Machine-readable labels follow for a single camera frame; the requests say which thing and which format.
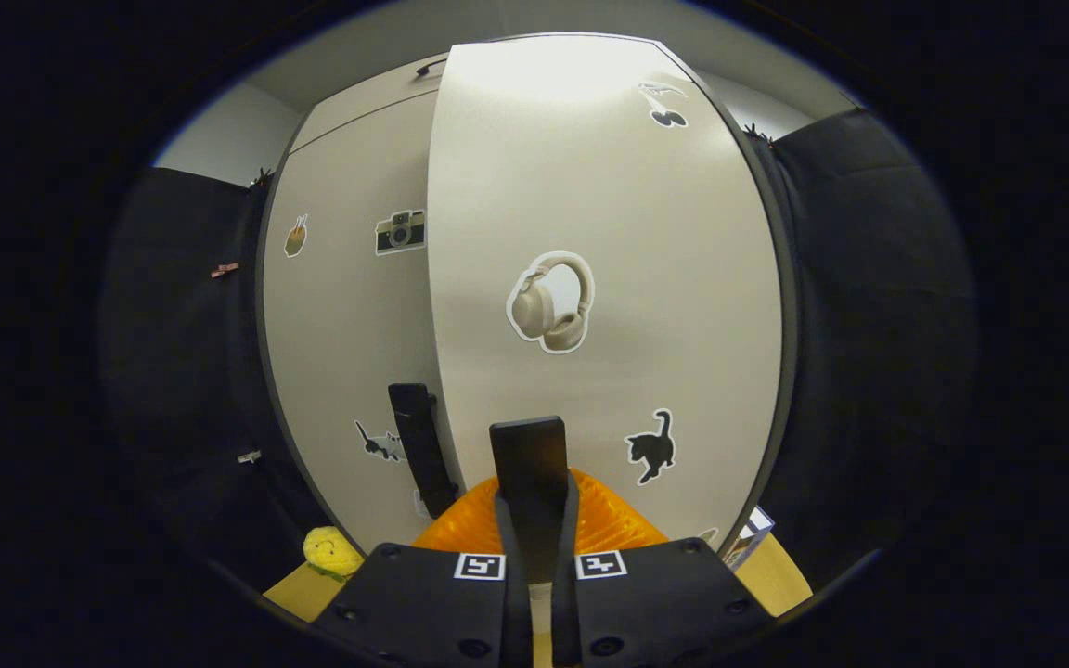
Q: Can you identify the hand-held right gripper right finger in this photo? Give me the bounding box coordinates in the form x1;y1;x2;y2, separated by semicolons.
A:
548;469;774;668

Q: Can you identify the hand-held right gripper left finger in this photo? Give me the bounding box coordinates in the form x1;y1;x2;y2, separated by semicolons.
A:
312;469;535;668

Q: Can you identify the grey door with camera sticker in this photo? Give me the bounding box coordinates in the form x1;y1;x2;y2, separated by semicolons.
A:
261;90;461;558

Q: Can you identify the grey double-door shoe cabinet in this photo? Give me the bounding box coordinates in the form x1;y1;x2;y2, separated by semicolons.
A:
253;32;802;567

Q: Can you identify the grey door with headphone sticker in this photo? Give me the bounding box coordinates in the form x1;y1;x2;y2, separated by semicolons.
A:
426;35;784;585

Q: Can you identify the yellow plush toy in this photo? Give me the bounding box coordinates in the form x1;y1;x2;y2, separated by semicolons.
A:
303;526;366;581

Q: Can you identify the white patterned box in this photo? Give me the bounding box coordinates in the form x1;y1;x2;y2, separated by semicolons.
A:
723;506;777;569

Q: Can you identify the black backdrop cloth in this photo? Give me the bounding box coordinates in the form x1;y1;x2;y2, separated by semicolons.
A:
98;107;979;595

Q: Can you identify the grey cabinet drawer black handle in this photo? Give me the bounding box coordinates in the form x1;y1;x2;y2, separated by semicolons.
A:
291;54;450;154

